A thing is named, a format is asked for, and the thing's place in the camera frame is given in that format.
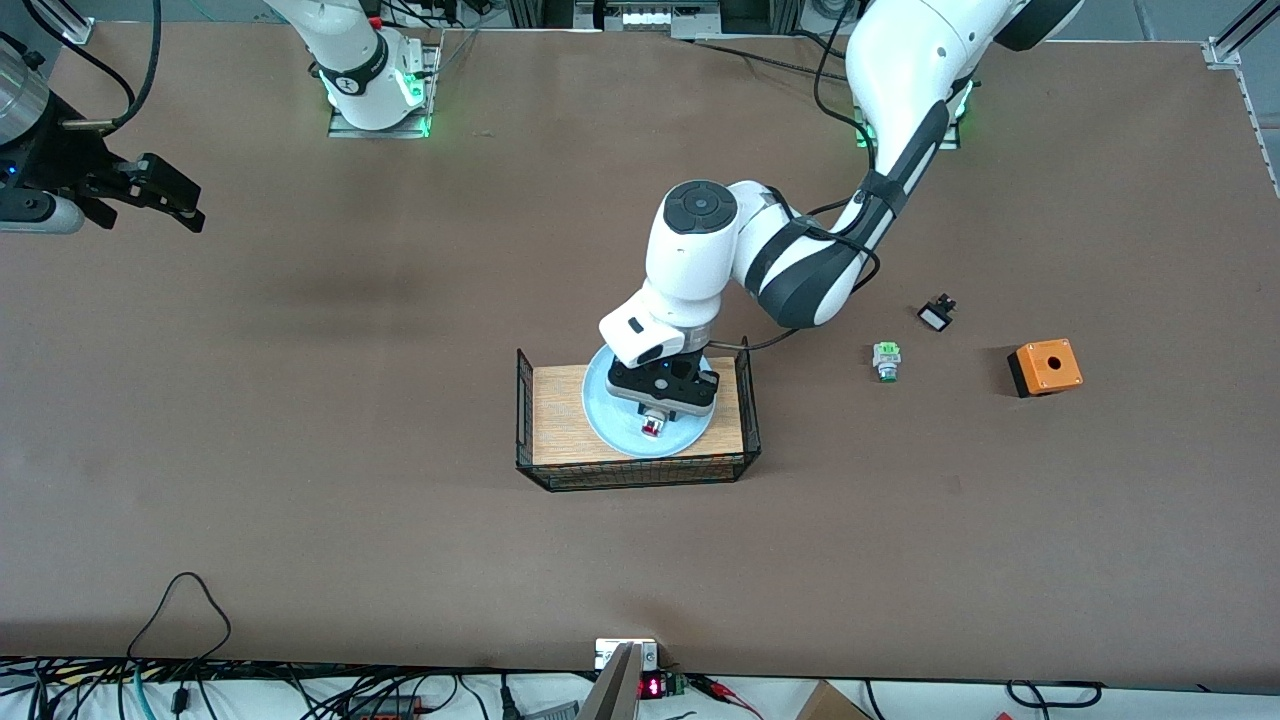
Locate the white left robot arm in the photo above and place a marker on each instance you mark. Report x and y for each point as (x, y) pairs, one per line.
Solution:
(900, 60)

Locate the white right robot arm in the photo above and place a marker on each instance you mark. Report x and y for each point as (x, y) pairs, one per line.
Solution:
(350, 60)

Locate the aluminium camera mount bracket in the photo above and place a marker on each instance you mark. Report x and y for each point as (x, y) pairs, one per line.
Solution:
(622, 685)

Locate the light blue ceramic plate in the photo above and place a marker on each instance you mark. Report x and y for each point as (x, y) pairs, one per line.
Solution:
(608, 410)

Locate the black power strip orange switches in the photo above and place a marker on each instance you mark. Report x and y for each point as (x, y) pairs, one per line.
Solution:
(385, 708)

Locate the brown cardboard box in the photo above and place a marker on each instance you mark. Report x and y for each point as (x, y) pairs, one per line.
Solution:
(830, 703)

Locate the red digit display module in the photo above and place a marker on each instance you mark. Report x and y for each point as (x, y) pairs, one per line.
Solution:
(655, 686)

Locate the red push button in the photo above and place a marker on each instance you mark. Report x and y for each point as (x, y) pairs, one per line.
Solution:
(653, 428)

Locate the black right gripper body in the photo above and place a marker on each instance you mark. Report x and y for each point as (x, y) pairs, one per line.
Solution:
(62, 163)

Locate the wooden board basket base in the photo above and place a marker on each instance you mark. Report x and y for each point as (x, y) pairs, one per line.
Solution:
(560, 420)

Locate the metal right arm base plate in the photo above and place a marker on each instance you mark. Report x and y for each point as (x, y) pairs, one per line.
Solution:
(420, 125)

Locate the black white switch block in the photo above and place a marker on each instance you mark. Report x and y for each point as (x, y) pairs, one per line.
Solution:
(936, 316)

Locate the orange button enclosure box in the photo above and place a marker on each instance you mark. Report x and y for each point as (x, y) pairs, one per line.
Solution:
(1048, 368)

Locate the aluminium frame corner profile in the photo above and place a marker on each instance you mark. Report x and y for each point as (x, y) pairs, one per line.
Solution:
(1235, 40)
(60, 18)

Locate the green push button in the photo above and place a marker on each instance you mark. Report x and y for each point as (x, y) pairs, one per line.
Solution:
(886, 360)

